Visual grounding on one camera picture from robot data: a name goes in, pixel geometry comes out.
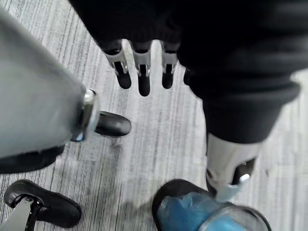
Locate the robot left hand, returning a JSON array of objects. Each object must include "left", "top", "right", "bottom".
[{"left": 68, "top": 0, "right": 308, "bottom": 194}]

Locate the small black trash bin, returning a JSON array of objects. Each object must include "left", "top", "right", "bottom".
[{"left": 151, "top": 179, "right": 272, "bottom": 231}]

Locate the blue plastic bin bag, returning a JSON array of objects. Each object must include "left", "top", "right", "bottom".
[{"left": 157, "top": 184, "right": 257, "bottom": 231}]

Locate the dark robot left foot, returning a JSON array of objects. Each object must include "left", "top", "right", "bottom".
[{"left": 94, "top": 111, "right": 132, "bottom": 138}]

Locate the dark robot foot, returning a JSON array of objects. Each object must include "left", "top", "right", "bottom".
[
  {"left": 3, "top": 179, "right": 82, "bottom": 229},
  {"left": 94, "top": 111, "right": 132, "bottom": 138}
]

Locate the silver robot left leg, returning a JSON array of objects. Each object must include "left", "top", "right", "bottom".
[{"left": 0, "top": 4, "right": 101, "bottom": 174}]

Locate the silver robot leg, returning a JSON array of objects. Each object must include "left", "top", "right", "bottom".
[
  {"left": 0, "top": 4, "right": 101, "bottom": 174},
  {"left": 4, "top": 194, "right": 43, "bottom": 231}
]

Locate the dark robot right foot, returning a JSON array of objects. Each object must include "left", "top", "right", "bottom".
[{"left": 3, "top": 179, "right": 82, "bottom": 229}]

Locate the silver robot right leg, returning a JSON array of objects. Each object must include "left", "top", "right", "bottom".
[{"left": 4, "top": 194, "right": 43, "bottom": 231}]

